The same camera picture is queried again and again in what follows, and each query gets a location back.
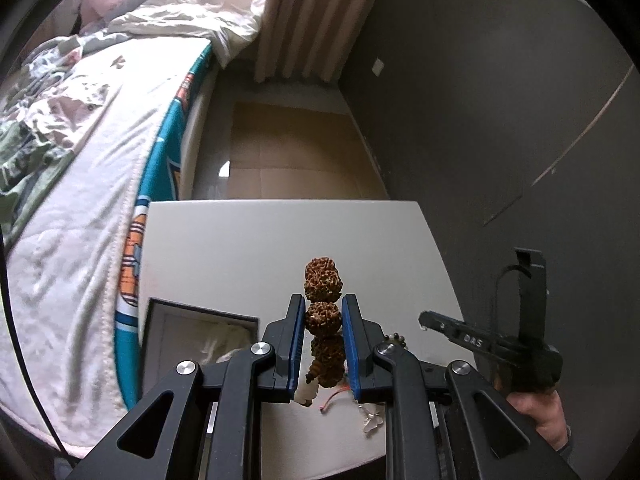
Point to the white wall switch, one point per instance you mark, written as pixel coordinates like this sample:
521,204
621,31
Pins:
377,67

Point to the pink curtain right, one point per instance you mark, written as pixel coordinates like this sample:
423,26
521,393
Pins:
308,39

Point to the flattened cardboard on floor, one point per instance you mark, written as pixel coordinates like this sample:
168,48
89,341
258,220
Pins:
289,153

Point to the white butterfly hair clip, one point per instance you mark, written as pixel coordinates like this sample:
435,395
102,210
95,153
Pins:
373,418

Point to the white square table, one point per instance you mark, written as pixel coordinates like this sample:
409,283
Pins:
248,257

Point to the pink plush toy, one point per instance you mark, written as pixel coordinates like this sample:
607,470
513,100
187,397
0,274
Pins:
91,11

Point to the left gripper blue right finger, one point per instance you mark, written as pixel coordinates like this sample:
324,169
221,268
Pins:
361,337

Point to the person's right hand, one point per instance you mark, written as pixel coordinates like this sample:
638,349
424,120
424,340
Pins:
547,412

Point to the black jewelry box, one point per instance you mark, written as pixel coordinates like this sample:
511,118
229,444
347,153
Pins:
177,332

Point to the bed with white blanket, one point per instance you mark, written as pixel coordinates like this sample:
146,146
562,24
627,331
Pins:
121,103

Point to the green crumpled clothing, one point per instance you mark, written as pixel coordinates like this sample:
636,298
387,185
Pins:
30,166

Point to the white duvet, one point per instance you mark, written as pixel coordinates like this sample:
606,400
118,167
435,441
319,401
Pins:
229,25

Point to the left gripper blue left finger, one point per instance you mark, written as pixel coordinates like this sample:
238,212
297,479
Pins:
286,338

